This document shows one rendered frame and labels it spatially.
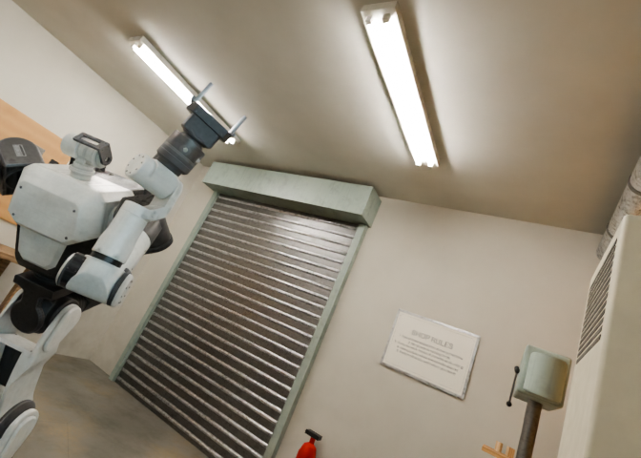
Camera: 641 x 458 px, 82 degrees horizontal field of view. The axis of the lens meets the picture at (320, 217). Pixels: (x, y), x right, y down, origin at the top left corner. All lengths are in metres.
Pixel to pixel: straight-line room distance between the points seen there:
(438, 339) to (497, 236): 0.96
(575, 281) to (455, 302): 0.83
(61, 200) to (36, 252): 0.17
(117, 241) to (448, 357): 2.57
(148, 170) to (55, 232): 0.38
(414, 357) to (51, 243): 2.53
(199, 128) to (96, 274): 0.39
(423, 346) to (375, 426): 0.68
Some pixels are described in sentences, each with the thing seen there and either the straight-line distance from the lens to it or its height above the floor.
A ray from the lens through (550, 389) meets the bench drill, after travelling 1.91.
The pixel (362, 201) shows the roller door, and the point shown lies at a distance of 3.38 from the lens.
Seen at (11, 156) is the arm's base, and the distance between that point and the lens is 1.35.
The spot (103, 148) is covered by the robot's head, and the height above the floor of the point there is 1.42.
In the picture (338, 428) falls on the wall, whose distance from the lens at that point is 3.25.
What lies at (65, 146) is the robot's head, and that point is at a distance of 1.24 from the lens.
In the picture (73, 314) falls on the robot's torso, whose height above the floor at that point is 0.98.
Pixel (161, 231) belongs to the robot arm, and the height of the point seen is 1.29.
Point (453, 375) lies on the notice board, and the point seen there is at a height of 1.38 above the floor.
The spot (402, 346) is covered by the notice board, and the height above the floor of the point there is 1.43.
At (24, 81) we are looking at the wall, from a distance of 4.39.
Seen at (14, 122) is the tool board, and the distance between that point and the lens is 4.34.
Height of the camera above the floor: 1.19
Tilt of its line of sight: 18 degrees up
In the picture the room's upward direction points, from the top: 24 degrees clockwise
